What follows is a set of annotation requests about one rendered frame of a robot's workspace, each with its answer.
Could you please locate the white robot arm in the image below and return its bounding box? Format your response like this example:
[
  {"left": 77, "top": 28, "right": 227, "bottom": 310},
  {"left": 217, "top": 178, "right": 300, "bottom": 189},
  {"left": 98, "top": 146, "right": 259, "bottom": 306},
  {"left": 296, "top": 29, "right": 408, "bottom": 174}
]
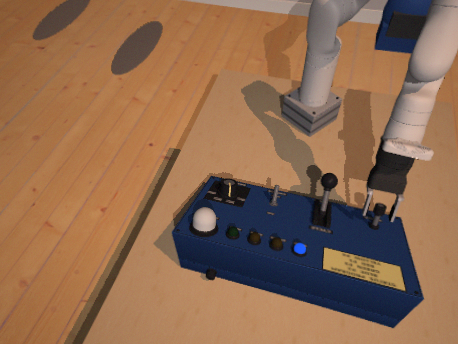
[{"left": 299, "top": 0, "right": 458, "bottom": 126}]

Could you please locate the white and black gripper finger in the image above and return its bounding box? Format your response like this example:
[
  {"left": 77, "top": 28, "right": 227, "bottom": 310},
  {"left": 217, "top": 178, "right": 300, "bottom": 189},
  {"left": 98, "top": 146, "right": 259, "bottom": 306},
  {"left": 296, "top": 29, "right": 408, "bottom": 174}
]
[
  {"left": 388, "top": 194, "right": 404, "bottom": 222},
  {"left": 362, "top": 183, "right": 374, "bottom": 216}
]

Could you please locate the blue control console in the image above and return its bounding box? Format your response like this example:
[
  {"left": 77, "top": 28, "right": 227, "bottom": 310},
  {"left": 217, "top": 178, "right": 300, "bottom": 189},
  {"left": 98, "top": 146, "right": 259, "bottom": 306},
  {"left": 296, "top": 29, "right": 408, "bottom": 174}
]
[{"left": 172, "top": 173, "right": 424, "bottom": 328}]

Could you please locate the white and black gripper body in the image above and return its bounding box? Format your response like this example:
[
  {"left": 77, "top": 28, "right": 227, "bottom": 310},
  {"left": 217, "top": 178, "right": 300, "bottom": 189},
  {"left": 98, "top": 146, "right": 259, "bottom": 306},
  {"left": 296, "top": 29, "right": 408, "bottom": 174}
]
[{"left": 367, "top": 116, "right": 434, "bottom": 195}]

